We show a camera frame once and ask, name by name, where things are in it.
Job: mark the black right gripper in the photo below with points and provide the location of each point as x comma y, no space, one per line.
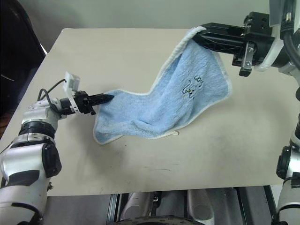
257,35

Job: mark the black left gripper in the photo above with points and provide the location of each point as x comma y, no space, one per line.
84,103

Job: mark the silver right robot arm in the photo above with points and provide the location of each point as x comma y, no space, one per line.
289,187

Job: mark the grey rounded shape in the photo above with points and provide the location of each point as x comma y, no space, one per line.
201,204
136,206

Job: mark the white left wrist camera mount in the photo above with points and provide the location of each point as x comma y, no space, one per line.
71,80

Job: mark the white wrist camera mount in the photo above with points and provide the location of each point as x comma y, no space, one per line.
272,54
71,80

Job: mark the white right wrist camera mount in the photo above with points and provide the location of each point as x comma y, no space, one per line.
272,54

